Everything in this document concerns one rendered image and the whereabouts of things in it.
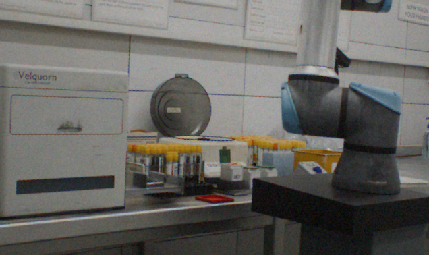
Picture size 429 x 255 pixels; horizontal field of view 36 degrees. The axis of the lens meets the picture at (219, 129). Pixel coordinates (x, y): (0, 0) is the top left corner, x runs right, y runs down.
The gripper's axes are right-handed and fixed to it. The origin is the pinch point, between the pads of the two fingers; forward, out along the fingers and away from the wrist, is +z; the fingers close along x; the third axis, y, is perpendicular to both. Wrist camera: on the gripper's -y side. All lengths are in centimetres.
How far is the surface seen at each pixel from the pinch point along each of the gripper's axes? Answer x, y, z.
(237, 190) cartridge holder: 8.0, 39.7, 24.2
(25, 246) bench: 15, 99, 31
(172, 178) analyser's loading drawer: 8, 60, 20
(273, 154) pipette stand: 0.8, 20.7, 15.8
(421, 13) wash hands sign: -58, -129, -44
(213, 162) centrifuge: -16.8, 28.5, 19.9
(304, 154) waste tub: -1.5, 5.8, 16.4
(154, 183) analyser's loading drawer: 11, 67, 20
